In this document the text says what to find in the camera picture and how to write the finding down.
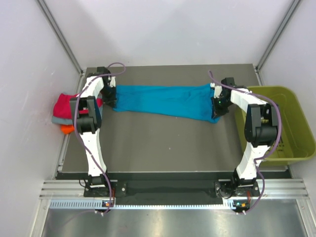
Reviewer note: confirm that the left aluminium frame post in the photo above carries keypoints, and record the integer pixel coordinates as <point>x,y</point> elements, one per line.
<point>60,36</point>

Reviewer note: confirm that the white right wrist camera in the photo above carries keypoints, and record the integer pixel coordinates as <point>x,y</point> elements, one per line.
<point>217,89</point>

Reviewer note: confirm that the orange folded t shirt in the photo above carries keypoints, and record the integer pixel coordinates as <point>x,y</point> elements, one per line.
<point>67,129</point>

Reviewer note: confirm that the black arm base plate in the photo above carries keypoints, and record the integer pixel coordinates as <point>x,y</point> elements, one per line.
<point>170,188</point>

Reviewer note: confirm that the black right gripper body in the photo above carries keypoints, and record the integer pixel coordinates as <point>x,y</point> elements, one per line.
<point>220,106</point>

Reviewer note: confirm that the blue t shirt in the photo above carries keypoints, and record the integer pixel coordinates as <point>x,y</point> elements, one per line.
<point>192,102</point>

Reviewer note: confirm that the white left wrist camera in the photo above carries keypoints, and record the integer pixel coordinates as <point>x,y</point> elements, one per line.
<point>112,81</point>

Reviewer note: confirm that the aluminium frame post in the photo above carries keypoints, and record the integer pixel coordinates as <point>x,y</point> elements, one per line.
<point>294,5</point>
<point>60,36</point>

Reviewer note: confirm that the aluminium front rail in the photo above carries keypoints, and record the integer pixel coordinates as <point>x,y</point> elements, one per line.
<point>274,189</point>

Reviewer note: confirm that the right aluminium frame post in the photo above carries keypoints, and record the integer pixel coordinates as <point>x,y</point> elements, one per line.
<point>294,5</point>

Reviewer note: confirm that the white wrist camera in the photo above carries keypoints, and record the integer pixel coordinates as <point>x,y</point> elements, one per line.
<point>217,89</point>
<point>112,81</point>

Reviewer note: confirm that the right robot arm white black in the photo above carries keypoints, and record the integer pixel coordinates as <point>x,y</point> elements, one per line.
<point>262,128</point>

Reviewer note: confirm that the grey folded t shirt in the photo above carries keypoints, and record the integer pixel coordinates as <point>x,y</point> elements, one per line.
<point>61,121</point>

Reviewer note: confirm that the red folded t shirt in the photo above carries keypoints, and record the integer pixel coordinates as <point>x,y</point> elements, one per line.
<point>62,108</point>

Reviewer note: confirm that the olive green plastic basket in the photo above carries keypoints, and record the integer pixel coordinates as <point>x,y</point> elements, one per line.
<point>297,142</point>

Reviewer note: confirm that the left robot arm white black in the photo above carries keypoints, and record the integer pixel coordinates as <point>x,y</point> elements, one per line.
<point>99,89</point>

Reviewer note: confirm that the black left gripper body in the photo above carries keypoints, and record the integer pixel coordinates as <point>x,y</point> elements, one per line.
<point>108,95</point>

